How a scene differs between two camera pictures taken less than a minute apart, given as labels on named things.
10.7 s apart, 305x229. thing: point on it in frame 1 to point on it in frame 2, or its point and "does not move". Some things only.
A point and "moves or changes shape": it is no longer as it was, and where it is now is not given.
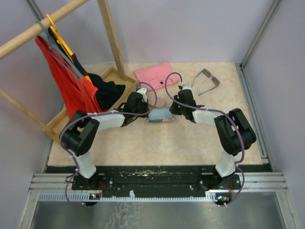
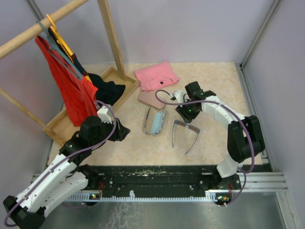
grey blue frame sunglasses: x=208 y=74 to x=192 y=129
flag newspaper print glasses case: x=160 y=115 moves or changes shape
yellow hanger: x=61 y=40 does not move
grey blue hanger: x=53 y=47 does not move
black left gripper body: x=143 y=107 to x=106 y=130
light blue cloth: x=160 y=114 to x=157 y=123
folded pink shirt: x=154 y=76 does not move
